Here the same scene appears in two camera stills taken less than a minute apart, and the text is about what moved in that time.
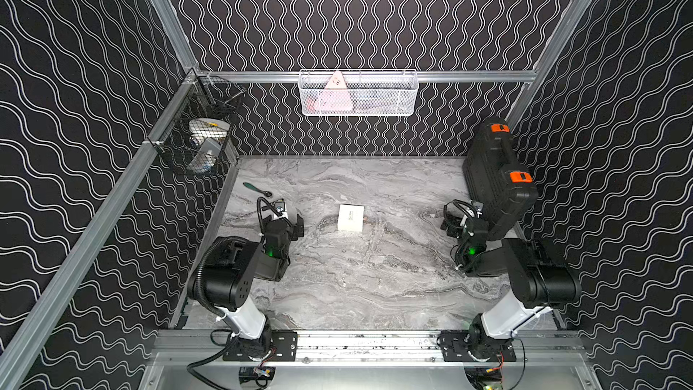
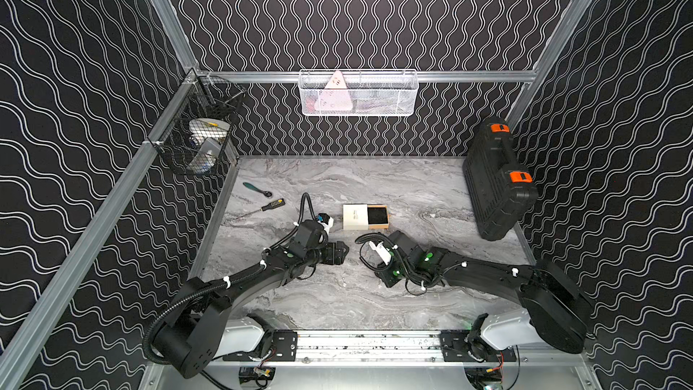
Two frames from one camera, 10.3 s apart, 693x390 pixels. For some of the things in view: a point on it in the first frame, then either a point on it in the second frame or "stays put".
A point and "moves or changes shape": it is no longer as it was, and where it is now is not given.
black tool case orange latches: (501, 189) stays put
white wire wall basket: (358, 92) stays put
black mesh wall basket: (194, 134) stays put
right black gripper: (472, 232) → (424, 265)
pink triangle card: (335, 96) stays put
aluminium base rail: (560, 348) stays put
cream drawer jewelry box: (350, 218) moves or changes shape
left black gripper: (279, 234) → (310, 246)
